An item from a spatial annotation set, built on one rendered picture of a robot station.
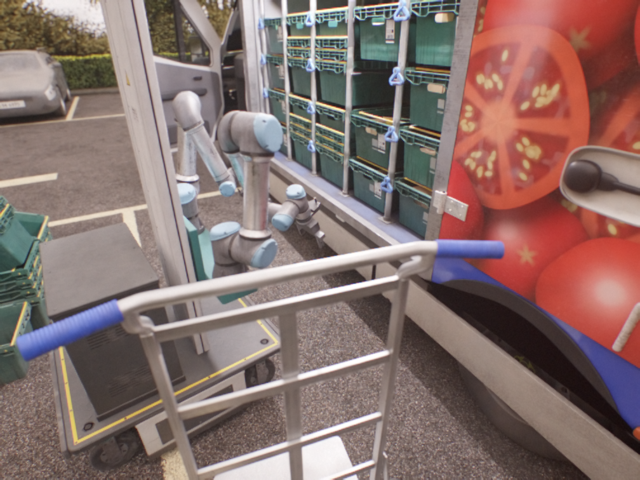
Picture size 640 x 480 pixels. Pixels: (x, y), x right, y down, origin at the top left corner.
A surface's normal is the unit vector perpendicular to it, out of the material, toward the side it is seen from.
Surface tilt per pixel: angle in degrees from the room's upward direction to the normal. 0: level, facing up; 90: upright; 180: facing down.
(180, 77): 90
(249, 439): 0
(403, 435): 0
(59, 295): 0
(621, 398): 90
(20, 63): 33
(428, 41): 96
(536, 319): 90
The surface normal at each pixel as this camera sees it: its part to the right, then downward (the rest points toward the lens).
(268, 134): 0.88, 0.11
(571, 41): -0.88, 0.23
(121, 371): 0.59, 0.39
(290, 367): 0.33, 0.46
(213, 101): 0.75, 0.25
